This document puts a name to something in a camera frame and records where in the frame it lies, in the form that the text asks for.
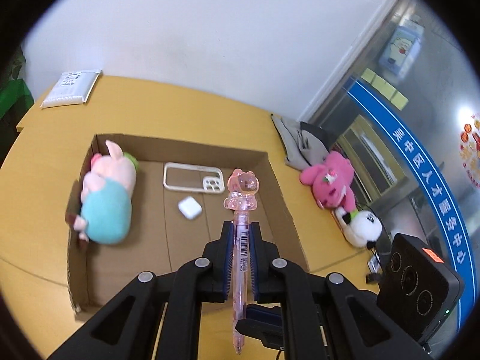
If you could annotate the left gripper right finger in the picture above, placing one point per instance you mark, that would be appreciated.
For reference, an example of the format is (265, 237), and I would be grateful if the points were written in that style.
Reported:
(324, 317)

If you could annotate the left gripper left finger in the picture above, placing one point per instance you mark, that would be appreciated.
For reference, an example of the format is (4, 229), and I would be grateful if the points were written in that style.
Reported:
(156, 316)

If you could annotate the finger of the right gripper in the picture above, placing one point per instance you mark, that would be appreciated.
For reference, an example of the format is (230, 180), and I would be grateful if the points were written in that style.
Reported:
(264, 324)

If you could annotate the white earbuds case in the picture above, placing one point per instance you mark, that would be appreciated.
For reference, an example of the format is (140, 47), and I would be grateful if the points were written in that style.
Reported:
(190, 208)

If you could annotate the pink bear-topped pen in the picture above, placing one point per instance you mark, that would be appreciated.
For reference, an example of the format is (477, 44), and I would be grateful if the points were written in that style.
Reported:
(243, 187)

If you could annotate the white panda plush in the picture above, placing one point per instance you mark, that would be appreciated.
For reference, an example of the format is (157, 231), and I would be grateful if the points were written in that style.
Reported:
(360, 228)

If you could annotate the pig plush teal shirt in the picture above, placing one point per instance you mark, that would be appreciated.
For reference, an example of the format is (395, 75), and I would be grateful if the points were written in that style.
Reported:
(106, 197)

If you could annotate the brown cardboard box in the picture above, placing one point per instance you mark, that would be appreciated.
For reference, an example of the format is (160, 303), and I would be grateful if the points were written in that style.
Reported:
(161, 239)

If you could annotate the pink plush toy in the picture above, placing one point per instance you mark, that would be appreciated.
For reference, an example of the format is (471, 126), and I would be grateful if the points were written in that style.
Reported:
(330, 182)

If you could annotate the white clear phone case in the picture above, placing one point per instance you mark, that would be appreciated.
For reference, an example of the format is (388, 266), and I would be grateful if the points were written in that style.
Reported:
(197, 179)

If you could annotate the grey folded cloth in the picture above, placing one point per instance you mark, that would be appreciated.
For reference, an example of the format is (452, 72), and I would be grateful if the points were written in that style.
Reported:
(305, 144)

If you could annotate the white padded mailer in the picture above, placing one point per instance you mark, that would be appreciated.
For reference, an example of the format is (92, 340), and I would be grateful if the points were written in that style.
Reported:
(72, 88)

